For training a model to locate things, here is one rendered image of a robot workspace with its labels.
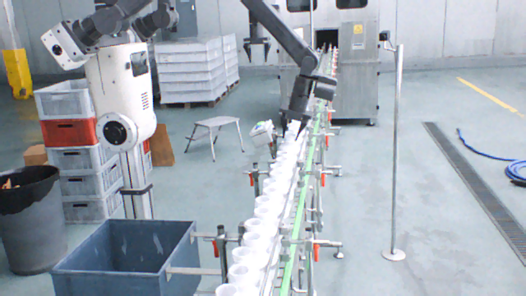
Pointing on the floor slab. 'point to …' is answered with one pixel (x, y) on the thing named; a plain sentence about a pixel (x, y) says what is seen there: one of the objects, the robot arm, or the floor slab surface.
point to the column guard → (18, 73)
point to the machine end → (320, 20)
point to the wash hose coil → (507, 165)
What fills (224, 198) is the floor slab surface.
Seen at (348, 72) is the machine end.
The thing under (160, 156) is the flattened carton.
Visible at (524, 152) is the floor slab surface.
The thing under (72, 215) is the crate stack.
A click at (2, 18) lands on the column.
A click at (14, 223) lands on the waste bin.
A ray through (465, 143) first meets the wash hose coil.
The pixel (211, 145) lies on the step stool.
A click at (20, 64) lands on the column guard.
